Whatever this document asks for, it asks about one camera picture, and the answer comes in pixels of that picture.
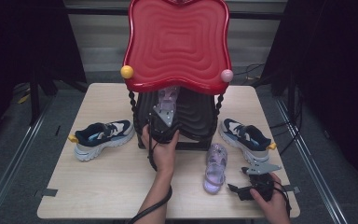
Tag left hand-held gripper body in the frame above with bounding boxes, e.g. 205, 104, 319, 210
146, 104, 182, 145

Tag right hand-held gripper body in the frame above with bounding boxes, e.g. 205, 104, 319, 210
238, 161, 282, 202

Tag purple jelly sandal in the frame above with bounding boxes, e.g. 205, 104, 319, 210
202, 143, 228, 195
157, 86, 181, 114

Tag navy and white sneaker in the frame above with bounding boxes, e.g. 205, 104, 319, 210
218, 117, 278, 164
67, 119, 136, 162

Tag red and black shoe rack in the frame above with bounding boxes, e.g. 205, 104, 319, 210
119, 0, 235, 152

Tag person's left hand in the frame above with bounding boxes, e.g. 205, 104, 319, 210
141, 124, 181, 175

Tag person's right hand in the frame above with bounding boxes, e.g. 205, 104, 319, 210
249, 172, 292, 224

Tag grey tape strip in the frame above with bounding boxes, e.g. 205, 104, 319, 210
282, 185, 301, 194
34, 188, 59, 198

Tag black metal stand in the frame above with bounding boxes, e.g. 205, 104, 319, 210
27, 69, 59, 126

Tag dark curtain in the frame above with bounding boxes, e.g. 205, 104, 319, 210
0, 0, 88, 147
260, 0, 358, 194

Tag yellow floor object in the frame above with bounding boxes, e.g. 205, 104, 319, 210
16, 92, 32, 105

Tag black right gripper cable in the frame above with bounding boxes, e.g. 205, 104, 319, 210
271, 179, 293, 218

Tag metal floor rail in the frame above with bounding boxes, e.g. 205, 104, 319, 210
274, 97, 350, 224
0, 96, 56, 224

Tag black floor cables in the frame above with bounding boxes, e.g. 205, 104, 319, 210
233, 63, 304, 157

